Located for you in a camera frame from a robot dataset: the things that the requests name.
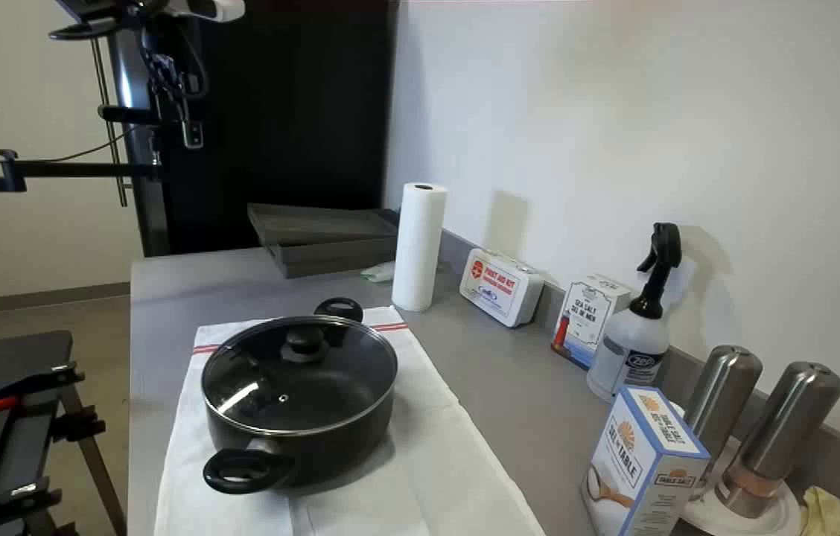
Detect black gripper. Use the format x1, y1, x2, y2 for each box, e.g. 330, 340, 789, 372
139, 22, 212, 154

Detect glass pot lid black knob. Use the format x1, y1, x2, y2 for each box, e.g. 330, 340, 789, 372
200, 311, 401, 436

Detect black vertical stand pole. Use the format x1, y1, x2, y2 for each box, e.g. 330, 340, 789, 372
105, 22, 175, 259

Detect tall black panel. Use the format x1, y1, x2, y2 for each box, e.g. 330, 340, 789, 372
135, 0, 401, 259

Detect black horizontal mounting bar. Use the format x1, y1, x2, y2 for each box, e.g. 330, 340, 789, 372
0, 145, 160, 197

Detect grey foam pad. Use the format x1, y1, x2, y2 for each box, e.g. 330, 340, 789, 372
245, 201, 400, 249
264, 235, 401, 283

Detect clear plastic wrapper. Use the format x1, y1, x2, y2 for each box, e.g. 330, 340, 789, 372
357, 259, 400, 288

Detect white paper towel roll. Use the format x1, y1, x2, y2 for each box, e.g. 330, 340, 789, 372
391, 179, 450, 316

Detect black cooking pot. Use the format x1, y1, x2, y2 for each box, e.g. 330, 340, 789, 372
196, 295, 401, 496

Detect white box orange print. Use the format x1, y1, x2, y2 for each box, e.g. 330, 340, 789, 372
456, 243, 547, 329

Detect white towel red stripes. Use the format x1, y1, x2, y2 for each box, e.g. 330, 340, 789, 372
151, 304, 547, 536

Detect white carton red print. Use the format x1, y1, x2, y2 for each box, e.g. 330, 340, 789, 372
547, 274, 638, 372

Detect clear spray bottle black trigger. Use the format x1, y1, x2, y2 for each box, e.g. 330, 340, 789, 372
584, 219, 684, 404

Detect white blue orange box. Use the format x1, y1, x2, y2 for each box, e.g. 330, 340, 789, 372
581, 383, 716, 536

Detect stainless steel grinder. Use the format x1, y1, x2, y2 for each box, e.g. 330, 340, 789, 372
716, 359, 840, 521
681, 341, 766, 484

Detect white round plate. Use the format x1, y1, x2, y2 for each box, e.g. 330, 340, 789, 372
681, 472, 806, 536

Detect yellow cloth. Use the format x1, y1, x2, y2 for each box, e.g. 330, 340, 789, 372
799, 481, 840, 536

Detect black clamp red handle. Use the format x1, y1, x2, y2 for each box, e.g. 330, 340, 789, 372
0, 359, 87, 417

